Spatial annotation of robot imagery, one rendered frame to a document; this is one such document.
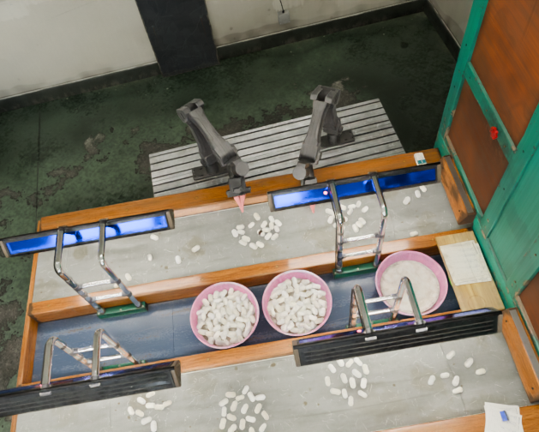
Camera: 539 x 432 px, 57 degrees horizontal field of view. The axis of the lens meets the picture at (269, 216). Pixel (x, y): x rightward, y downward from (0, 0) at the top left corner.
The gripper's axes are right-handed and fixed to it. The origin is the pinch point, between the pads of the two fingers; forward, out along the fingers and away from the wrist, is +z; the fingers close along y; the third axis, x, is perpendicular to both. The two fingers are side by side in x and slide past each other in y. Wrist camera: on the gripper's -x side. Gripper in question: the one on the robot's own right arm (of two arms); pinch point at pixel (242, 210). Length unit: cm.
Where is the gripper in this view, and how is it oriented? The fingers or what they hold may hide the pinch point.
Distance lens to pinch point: 208.9
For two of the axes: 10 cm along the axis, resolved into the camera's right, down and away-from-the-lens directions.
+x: -0.1, -1.4, 9.9
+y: 9.8, -1.7, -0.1
